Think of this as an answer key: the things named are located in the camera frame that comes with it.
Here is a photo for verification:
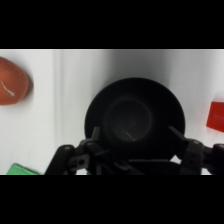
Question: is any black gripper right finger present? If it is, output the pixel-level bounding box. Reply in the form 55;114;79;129
167;125;224;176

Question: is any green block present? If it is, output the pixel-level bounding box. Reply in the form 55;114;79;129
5;162;40;176

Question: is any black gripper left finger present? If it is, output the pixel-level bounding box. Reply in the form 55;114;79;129
44;125;114;176

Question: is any black bowl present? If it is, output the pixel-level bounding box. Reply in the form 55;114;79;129
84;77;186;161

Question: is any red cube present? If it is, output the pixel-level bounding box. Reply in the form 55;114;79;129
205;101;224;134

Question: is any orange ball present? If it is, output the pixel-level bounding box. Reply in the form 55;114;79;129
0;56;31;107

